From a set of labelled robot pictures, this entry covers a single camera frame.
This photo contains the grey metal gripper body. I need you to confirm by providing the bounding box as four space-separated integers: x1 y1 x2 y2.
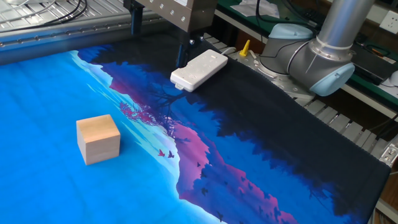
135 0 218 34

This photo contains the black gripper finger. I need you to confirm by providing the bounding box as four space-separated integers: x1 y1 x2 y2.
175 29 205 68
123 0 146 36

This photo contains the large wooden cube block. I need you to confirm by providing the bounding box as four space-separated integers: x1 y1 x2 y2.
76 114 121 166

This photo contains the white power strip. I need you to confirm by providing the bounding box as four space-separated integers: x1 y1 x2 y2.
170 49 229 93

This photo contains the small yellow cone object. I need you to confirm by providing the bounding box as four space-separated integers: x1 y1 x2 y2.
238 39 251 58

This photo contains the white paper sheet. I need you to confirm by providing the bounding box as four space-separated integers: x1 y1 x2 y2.
229 0 280 19

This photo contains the silver robot mounting plate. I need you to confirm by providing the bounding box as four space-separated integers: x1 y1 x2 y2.
228 49 315 101

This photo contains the black flat device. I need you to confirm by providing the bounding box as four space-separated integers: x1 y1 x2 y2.
348 42 398 86

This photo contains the blue mountain landscape printed cloth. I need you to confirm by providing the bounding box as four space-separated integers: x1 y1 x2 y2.
0 30 392 224

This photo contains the white rounded object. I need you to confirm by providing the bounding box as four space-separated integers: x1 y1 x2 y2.
388 70 398 88

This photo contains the white power cord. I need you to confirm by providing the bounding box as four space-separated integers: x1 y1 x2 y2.
220 46 238 57

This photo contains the aluminium profile rail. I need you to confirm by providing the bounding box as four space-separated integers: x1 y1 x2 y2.
0 11 165 66

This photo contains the white wall socket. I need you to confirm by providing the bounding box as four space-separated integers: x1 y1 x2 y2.
379 10 398 35

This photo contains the silver corner bracket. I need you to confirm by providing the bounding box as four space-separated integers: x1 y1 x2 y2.
379 143 398 167

